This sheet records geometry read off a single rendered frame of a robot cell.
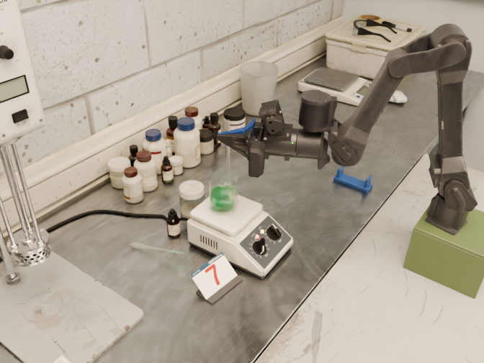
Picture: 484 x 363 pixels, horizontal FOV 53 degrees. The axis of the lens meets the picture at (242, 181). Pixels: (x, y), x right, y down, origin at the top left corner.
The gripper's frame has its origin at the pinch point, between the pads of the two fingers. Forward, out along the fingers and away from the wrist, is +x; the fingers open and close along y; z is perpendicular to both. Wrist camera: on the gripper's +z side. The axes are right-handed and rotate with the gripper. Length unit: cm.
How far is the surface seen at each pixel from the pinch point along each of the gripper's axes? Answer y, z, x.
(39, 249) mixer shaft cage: 28.1, -8.7, 28.7
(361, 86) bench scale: -88, -23, -34
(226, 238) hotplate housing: 8.4, -19.0, 0.3
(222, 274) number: 13.7, -24.1, 0.3
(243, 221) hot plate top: 4.8, -17.1, -2.6
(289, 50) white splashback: -100, -16, -6
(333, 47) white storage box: -109, -17, -23
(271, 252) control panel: 7.7, -22.3, -9.0
